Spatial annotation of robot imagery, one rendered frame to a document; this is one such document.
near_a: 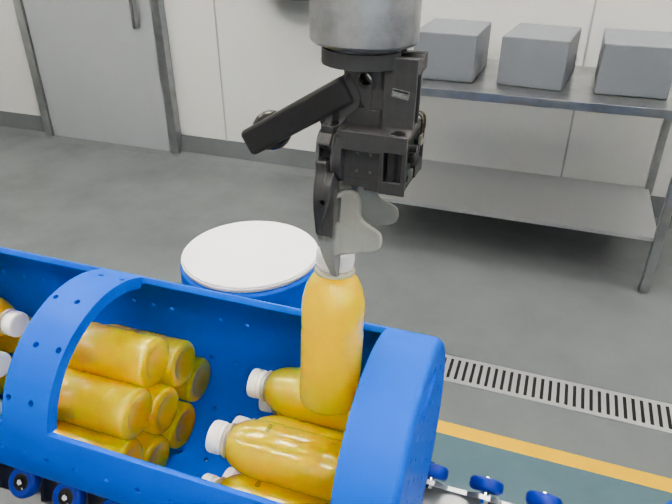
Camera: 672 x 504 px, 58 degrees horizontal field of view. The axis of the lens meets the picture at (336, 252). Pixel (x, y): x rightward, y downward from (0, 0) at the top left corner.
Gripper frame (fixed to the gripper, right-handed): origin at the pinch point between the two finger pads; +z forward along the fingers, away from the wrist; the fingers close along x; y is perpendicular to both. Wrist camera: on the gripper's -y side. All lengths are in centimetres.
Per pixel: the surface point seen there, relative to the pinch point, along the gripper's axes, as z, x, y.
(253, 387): 24.8, 3.8, -12.3
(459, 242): 131, 257, -15
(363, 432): 14.5, -8.4, 6.1
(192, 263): 31, 38, -43
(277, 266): 31, 43, -27
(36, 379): 17.5, -11.0, -32.0
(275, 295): 33, 36, -24
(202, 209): 134, 246, -172
